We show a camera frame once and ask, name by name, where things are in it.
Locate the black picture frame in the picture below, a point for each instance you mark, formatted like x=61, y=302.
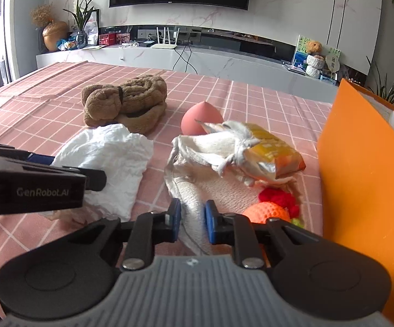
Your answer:
x=93, y=27

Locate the white marble television console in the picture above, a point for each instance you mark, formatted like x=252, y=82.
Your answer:
x=142, y=58

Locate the pale pink towel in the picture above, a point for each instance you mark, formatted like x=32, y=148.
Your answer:
x=197, y=150

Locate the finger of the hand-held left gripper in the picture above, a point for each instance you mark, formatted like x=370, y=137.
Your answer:
x=40, y=160
x=94, y=179

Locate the blue and green painting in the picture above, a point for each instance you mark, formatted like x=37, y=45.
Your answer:
x=299, y=59

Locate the flat books stack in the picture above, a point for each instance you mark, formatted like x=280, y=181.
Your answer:
x=294, y=67

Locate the long-leaf potted plant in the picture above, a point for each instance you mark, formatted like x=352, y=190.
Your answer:
x=386, y=88

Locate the pink egg-shaped sponge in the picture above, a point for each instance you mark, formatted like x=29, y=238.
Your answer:
x=197, y=119

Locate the orange cardboard box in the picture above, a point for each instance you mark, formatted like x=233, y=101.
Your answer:
x=353, y=177

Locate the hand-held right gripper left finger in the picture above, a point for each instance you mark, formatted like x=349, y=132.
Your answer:
x=175, y=221

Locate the potted plant in glass vase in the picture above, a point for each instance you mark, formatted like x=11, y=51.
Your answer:
x=83, y=17

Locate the white router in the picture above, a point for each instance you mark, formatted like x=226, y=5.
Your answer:
x=164, y=45

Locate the gold vase with dried flowers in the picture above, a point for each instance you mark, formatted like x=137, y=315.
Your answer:
x=55, y=35

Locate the small teddy bear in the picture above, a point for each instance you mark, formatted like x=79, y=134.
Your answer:
x=314, y=47

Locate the round white paddle fan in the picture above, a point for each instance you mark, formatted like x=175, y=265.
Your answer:
x=333, y=64

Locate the orange crochet toy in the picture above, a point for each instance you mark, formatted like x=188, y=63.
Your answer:
x=268, y=211

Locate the yellow snack packet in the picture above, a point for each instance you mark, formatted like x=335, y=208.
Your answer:
x=272, y=153

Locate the pink checkered tablecloth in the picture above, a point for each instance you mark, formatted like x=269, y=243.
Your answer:
x=251, y=102

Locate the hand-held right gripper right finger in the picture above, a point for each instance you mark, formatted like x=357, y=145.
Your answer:
x=211, y=224

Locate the red boxes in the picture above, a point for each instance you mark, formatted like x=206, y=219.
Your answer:
x=112, y=39

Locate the small black box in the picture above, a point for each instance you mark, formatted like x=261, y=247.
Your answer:
x=147, y=43

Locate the brown plush toy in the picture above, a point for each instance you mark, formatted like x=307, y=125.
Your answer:
x=132, y=92

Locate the white cloth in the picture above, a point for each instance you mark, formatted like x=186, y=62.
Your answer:
x=115, y=156

